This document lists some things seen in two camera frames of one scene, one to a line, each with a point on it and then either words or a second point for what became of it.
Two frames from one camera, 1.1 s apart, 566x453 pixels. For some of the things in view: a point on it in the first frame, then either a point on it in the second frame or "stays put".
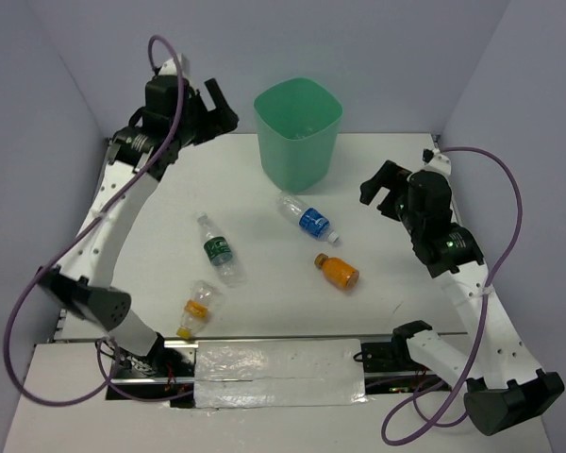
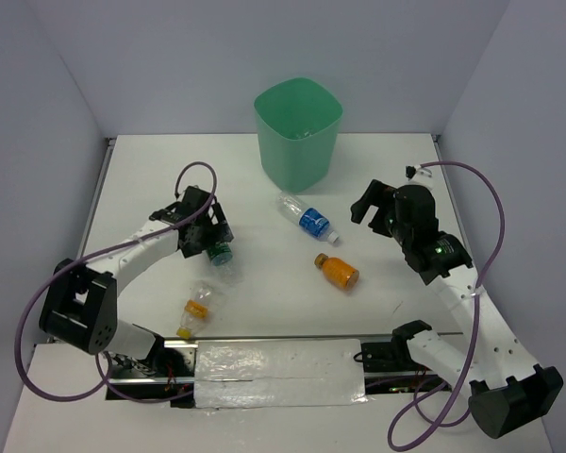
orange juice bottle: x=338 y=272 stays put
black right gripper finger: x=382 y=178 -> x=371 y=197
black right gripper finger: x=388 y=207 -> x=379 y=224
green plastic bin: x=297 y=123 stays put
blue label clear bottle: x=303 y=131 stays put
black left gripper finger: x=227 y=120 -> x=191 y=242
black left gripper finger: x=215 y=93 -> x=224 y=232
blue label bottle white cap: x=310 y=220 stays put
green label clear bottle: x=219 y=251 stays put
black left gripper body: x=200 y=126 -> x=209 y=229
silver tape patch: x=236 y=374 stays put
